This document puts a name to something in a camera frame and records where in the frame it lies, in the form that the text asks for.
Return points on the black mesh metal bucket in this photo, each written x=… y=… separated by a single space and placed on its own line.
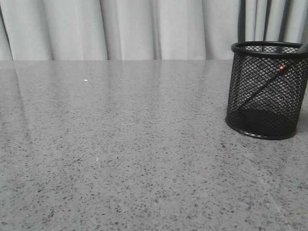
x=273 y=114

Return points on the grey pleated curtain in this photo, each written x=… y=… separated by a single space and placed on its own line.
x=144 y=29

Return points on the grey orange handled scissors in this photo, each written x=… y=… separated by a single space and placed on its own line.
x=281 y=71

